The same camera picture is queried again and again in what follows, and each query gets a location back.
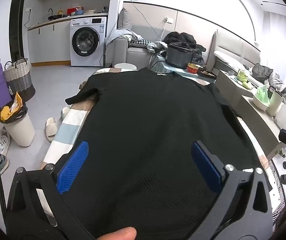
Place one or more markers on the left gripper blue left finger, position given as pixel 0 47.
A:
pixel 72 166

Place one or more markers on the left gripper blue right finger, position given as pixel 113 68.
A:
pixel 210 167

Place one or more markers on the black knit sweater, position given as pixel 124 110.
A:
pixel 139 171

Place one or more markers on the black clothes pile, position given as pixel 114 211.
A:
pixel 186 40

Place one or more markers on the person's left hand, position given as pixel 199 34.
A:
pixel 128 233

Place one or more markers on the beige slipper near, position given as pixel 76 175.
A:
pixel 51 128

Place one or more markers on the beige slipper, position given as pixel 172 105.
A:
pixel 51 128
pixel 64 112

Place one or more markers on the checkered bed blanket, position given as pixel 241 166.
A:
pixel 73 121

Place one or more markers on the white bowl with green bag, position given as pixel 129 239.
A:
pixel 260 98

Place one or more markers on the beige slipper far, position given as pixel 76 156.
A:
pixel 64 112

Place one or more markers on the white sneaker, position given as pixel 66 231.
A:
pixel 5 140

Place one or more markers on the white trash bin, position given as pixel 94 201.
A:
pixel 18 124

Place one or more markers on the black food tray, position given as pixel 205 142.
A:
pixel 205 73

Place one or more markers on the red round food tin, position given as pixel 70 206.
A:
pixel 192 68

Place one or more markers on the woven laundry basket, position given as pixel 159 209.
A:
pixel 18 78

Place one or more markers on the black rice cooker pot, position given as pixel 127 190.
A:
pixel 178 56

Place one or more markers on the white round stool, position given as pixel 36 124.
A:
pixel 125 66

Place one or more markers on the grey sofa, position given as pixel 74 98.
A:
pixel 146 21

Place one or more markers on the white washing machine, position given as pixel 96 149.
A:
pixel 87 36

